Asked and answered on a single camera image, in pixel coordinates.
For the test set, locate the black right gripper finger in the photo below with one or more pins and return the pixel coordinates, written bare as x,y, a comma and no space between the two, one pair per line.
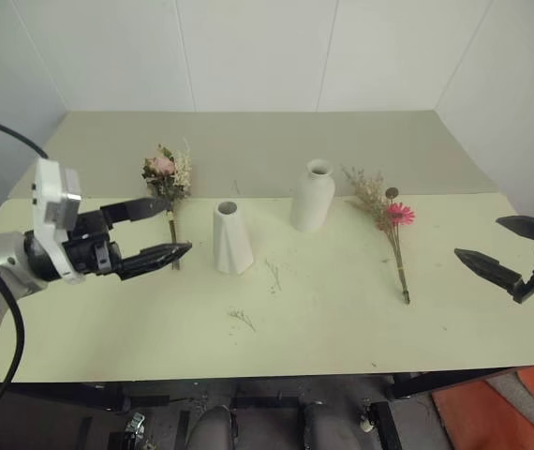
487,267
524,226

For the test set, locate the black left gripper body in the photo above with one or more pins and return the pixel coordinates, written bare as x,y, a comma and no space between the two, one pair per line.
89,248

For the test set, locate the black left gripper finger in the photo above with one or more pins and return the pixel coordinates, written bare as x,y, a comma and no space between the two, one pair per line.
136,208
154,258

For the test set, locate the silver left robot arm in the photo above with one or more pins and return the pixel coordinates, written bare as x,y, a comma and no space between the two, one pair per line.
2,255

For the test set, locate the white twisted cone vase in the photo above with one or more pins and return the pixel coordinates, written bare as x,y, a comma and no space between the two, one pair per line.
230,244

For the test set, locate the white bottle-shaped vase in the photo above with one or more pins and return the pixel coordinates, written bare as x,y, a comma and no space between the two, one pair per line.
311,201

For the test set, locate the pink rose dried bouquet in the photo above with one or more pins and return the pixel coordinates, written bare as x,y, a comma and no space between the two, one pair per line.
166,180

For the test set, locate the small dried sprig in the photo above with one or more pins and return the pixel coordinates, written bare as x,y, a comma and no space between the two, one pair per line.
274,274
237,186
243,319

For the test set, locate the red gerbera dried bouquet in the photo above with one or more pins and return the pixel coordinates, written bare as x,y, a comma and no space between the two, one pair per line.
384,206

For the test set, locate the grey pad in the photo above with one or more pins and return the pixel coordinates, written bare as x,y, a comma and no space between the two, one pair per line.
529,398

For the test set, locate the orange floor mat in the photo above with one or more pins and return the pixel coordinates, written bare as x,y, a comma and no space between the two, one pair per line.
478,422

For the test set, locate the pale green table mat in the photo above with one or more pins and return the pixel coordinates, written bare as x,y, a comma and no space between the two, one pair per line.
295,342

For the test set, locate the chrome caster wheel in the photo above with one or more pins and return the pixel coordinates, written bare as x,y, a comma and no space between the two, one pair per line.
136,424

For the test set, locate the dark grey rounded shape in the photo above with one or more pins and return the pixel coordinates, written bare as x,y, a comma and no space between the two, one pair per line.
211,429

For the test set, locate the white caster wheel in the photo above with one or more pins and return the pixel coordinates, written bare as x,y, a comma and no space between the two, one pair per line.
366,422

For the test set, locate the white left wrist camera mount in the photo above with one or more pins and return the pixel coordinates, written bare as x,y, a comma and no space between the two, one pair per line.
44,187

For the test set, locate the black table frame bar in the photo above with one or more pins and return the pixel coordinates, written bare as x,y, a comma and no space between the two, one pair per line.
449,380
122,396

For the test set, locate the black table frame leg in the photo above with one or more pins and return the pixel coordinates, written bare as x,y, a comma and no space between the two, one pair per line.
389,426

